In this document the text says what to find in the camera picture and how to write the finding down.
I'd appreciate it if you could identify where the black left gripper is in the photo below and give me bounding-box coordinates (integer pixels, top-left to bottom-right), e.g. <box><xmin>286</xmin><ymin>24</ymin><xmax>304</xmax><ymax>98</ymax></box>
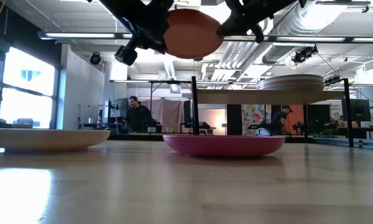
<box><xmin>124</xmin><ymin>0</ymin><xmax>175</xmax><ymax>54</ymax></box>

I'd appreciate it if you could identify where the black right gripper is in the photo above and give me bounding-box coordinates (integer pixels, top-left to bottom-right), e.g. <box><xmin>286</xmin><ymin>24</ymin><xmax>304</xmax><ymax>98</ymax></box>
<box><xmin>216</xmin><ymin>0</ymin><xmax>308</xmax><ymax>44</ymax></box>

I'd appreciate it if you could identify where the sage green plate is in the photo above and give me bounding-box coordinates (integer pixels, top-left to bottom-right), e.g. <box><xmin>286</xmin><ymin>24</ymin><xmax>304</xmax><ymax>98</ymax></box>
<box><xmin>257</xmin><ymin>73</ymin><xmax>325</xmax><ymax>82</ymax></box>

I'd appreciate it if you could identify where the magenta plate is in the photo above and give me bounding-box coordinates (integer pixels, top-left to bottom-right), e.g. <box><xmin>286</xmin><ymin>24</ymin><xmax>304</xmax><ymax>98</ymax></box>
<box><xmin>162</xmin><ymin>134</ymin><xmax>287</xmax><ymax>157</ymax></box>

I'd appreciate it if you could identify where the wooden shelf with black legs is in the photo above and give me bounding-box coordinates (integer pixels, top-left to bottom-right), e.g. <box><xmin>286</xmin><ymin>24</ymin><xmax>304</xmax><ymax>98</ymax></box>
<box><xmin>191</xmin><ymin>76</ymin><xmax>354</xmax><ymax>148</ymax></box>

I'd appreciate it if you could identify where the black round ceiling spotlight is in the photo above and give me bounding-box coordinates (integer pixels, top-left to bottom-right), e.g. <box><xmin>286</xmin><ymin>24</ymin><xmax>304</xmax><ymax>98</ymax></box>
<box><xmin>89</xmin><ymin>52</ymin><xmax>102</xmax><ymax>66</ymax></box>

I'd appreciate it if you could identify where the beige curtain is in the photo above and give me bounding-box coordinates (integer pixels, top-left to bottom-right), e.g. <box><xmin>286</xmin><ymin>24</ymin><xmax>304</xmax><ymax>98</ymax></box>
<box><xmin>149</xmin><ymin>98</ymin><xmax>185</xmax><ymax>133</ymax></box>

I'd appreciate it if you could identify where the grey computer monitor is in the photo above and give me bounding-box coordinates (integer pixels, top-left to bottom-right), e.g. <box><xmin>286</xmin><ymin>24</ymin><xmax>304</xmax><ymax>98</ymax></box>
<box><xmin>107</xmin><ymin>98</ymin><xmax>130</xmax><ymax>124</ymax></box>

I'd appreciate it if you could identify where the person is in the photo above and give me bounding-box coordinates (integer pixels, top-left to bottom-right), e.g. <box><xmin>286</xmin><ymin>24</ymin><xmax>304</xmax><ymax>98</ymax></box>
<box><xmin>269</xmin><ymin>105</ymin><xmax>295</xmax><ymax>136</ymax></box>
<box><xmin>121</xmin><ymin>95</ymin><xmax>157</xmax><ymax>134</ymax></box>

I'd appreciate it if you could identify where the floral patterned panel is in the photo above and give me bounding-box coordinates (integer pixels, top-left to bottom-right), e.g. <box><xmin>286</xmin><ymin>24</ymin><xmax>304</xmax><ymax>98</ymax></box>
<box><xmin>241</xmin><ymin>104</ymin><xmax>267</xmax><ymax>136</ymax></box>

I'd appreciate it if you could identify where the black curtain panel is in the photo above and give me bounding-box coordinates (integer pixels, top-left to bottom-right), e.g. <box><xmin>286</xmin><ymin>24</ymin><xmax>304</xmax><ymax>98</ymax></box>
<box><xmin>226</xmin><ymin>104</ymin><xmax>243</xmax><ymax>136</ymax></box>

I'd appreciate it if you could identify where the orange curtain panel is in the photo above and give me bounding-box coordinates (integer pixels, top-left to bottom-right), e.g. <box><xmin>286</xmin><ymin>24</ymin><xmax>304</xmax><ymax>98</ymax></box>
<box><xmin>287</xmin><ymin>105</ymin><xmax>305</xmax><ymax>135</ymax></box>

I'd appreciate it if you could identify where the large window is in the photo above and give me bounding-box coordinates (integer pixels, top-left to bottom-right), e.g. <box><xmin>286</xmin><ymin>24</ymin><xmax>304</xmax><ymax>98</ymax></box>
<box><xmin>0</xmin><ymin>46</ymin><xmax>58</xmax><ymax>130</ymax></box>

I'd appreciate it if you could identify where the black computer monitor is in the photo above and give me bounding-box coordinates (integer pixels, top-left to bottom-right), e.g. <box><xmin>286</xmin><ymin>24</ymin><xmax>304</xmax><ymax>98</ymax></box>
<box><xmin>341</xmin><ymin>98</ymin><xmax>372</xmax><ymax>123</ymax></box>

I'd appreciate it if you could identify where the dark equipment box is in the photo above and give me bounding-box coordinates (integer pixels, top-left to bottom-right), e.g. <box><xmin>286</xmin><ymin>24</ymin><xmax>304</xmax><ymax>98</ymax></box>
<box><xmin>11</xmin><ymin>118</ymin><xmax>35</xmax><ymax>129</ymax></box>

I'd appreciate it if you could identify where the white ventilation duct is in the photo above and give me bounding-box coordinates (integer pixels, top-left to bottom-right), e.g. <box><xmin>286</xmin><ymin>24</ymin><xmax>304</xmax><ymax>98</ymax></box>
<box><xmin>161</xmin><ymin>58</ymin><xmax>180</xmax><ymax>93</ymax></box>

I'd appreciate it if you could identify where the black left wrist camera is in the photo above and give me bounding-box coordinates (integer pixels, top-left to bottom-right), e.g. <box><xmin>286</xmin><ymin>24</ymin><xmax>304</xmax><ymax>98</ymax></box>
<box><xmin>114</xmin><ymin>37</ymin><xmax>140</xmax><ymax>67</ymax></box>

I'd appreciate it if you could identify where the black workstation frame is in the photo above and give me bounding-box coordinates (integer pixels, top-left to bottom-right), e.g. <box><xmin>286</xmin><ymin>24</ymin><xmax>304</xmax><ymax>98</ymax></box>
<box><xmin>109</xmin><ymin>79</ymin><xmax>193</xmax><ymax>134</ymax></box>

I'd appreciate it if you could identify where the silver ventilation duct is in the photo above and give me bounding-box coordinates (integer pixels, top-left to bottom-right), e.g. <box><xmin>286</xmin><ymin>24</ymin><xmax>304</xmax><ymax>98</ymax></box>
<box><xmin>262</xmin><ymin>0</ymin><xmax>320</xmax><ymax>65</ymax></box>

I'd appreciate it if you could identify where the black ceiling camera cluster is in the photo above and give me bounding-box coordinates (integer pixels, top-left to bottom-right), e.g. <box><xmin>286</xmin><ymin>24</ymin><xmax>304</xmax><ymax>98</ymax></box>
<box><xmin>291</xmin><ymin>44</ymin><xmax>319</xmax><ymax>65</ymax></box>

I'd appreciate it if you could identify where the black ceiling bracket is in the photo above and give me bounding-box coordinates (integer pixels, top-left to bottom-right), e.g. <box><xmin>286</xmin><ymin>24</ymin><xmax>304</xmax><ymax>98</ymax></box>
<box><xmin>315</xmin><ymin>0</ymin><xmax>371</xmax><ymax>14</ymax></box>

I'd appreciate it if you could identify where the black ceiling light rail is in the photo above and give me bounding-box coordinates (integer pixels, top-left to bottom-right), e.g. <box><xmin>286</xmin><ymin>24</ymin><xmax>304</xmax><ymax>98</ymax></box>
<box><xmin>37</xmin><ymin>30</ymin><xmax>373</xmax><ymax>44</ymax></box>

